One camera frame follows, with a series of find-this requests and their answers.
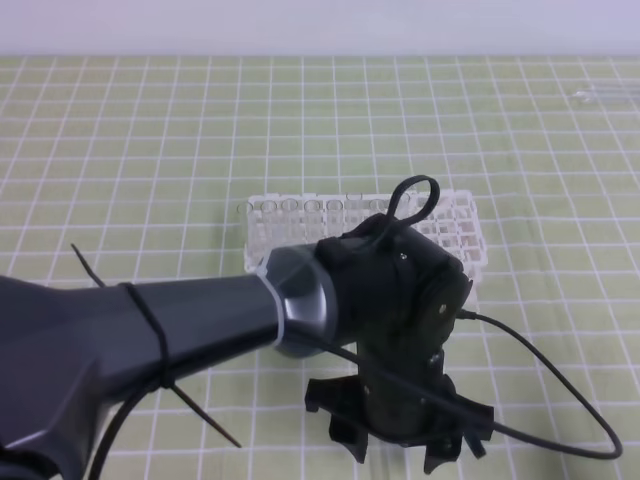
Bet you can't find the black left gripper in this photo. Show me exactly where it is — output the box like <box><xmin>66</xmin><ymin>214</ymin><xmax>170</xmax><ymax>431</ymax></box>
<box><xmin>305</xmin><ymin>215</ymin><xmax>494</xmax><ymax>474</ymax></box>

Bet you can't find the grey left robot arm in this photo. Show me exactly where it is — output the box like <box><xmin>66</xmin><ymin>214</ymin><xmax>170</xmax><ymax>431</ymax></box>
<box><xmin>1</xmin><ymin>214</ymin><xmax>494</xmax><ymax>479</ymax></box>

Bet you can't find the white plastic test tube rack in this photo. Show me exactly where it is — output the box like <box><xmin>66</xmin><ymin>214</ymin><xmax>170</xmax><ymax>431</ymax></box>
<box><xmin>243</xmin><ymin>189</ymin><xmax>488</xmax><ymax>284</ymax></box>

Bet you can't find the green grid tablecloth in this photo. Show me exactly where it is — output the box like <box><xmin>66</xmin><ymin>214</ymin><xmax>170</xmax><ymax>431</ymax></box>
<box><xmin>1</xmin><ymin>56</ymin><xmax>639</xmax><ymax>479</ymax></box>

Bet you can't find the clear tube far right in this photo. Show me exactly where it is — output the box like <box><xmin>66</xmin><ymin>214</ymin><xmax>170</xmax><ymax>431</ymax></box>
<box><xmin>569</xmin><ymin>84</ymin><xmax>639</xmax><ymax>104</ymax></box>

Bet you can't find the black cable tie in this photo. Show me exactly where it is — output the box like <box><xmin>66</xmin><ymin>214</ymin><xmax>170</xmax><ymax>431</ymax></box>
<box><xmin>69</xmin><ymin>242</ymin><xmax>243</xmax><ymax>448</ymax></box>

